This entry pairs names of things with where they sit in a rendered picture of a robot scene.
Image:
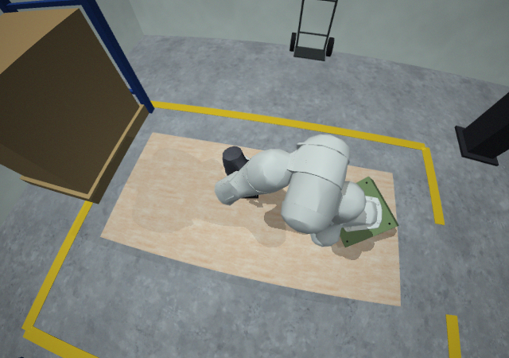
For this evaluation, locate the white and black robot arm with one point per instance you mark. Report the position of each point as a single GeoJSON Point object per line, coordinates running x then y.
{"type": "Point", "coordinates": [318, 195]}

